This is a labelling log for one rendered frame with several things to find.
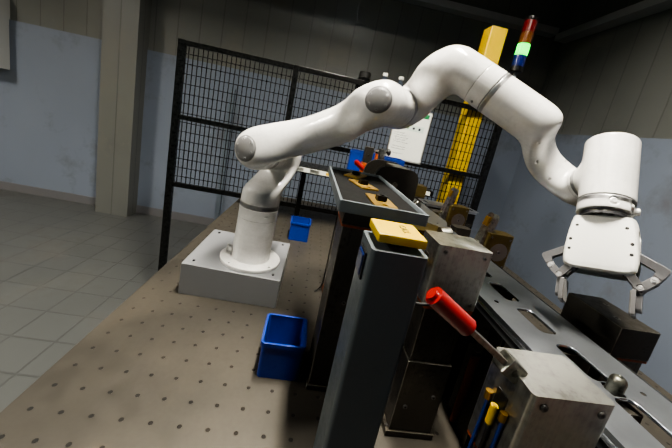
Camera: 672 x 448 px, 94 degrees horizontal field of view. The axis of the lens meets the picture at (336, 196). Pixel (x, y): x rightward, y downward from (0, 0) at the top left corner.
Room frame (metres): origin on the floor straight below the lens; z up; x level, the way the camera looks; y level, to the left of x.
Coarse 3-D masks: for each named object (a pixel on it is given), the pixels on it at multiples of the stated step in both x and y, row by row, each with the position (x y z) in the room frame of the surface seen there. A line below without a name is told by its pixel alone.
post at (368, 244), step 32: (384, 256) 0.34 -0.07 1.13; (416, 256) 0.35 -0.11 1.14; (352, 288) 0.39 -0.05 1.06; (384, 288) 0.34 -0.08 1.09; (416, 288) 0.35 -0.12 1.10; (352, 320) 0.35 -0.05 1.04; (384, 320) 0.34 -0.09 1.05; (352, 352) 0.34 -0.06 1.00; (384, 352) 0.35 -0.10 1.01; (352, 384) 0.34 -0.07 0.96; (384, 384) 0.35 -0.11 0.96; (320, 416) 0.40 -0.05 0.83; (352, 416) 0.34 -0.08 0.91
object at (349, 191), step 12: (336, 180) 0.64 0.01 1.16; (348, 180) 0.67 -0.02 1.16; (372, 180) 0.75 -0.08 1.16; (348, 192) 0.54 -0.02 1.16; (360, 192) 0.57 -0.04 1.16; (372, 192) 0.59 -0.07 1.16; (384, 192) 0.62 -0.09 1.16; (372, 204) 0.49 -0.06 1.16; (396, 204) 0.52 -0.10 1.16; (408, 204) 0.55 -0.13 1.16
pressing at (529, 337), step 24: (432, 216) 1.22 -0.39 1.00; (504, 288) 0.65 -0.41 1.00; (480, 312) 0.54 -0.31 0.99; (504, 312) 0.54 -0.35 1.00; (552, 312) 0.58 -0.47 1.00; (504, 336) 0.47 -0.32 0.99; (528, 336) 0.47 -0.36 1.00; (552, 336) 0.48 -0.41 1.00; (576, 336) 0.50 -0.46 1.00; (600, 360) 0.44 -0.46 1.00; (600, 384) 0.38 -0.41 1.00; (648, 384) 0.41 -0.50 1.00; (648, 408) 0.35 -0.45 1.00; (624, 432) 0.31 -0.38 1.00; (648, 432) 0.31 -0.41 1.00
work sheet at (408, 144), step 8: (424, 120) 1.92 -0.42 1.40; (408, 128) 1.92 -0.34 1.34; (416, 128) 1.92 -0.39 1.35; (424, 128) 1.93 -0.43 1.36; (392, 136) 1.91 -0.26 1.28; (400, 136) 1.91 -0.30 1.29; (408, 136) 1.92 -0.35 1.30; (416, 136) 1.92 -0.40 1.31; (424, 136) 1.93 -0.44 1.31; (392, 144) 1.91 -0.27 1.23; (400, 144) 1.91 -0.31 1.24; (408, 144) 1.92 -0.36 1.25; (416, 144) 1.92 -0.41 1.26; (424, 144) 1.93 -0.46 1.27; (392, 152) 1.91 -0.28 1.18; (400, 152) 1.91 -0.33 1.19; (408, 152) 1.92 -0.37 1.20; (416, 152) 1.92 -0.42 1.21; (408, 160) 1.92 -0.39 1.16; (416, 160) 1.93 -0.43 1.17
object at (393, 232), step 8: (376, 224) 0.38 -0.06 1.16; (384, 224) 0.38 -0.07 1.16; (392, 224) 0.39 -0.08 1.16; (400, 224) 0.40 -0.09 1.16; (376, 232) 0.36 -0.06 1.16; (384, 232) 0.35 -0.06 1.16; (392, 232) 0.36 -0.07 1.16; (400, 232) 0.36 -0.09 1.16; (408, 232) 0.37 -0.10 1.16; (416, 232) 0.38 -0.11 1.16; (384, 240) 0.35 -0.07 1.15; (392, 240) 0.35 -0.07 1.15; (400, 240) 0.35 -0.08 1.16; (408, 240) 0.35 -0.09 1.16; (416, 240) 0.35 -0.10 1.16; (424, 240) 0.35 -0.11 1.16; (424, 248) 0.35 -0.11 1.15
